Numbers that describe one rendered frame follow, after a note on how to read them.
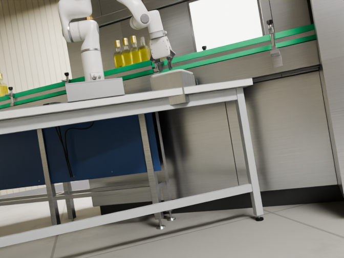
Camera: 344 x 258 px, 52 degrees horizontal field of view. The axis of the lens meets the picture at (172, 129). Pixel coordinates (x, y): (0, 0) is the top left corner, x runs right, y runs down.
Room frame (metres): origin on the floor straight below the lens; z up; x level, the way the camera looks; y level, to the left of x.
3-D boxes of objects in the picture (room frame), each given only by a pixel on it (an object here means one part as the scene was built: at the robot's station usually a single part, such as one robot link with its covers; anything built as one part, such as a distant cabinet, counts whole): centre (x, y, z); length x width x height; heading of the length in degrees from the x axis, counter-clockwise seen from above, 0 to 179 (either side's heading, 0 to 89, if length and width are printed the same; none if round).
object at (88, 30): (1.75, 0.34, 1.07); 0.13 x 0.10 x 0.16; 92
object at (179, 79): (1.91, -0.06, 0.79); 0.27 x 0.17 x 0.08; 159
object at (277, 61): (1.79, -0.58, 0.90); 0.17 x 0.05 x 0.23; 159
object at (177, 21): (2.22, -0.20, 1.15); 0.90 x 0.03 x 0.34; 69
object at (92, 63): (1.74, 0.33, 0.91); 0.16 x 0.13 x 0.15; 25
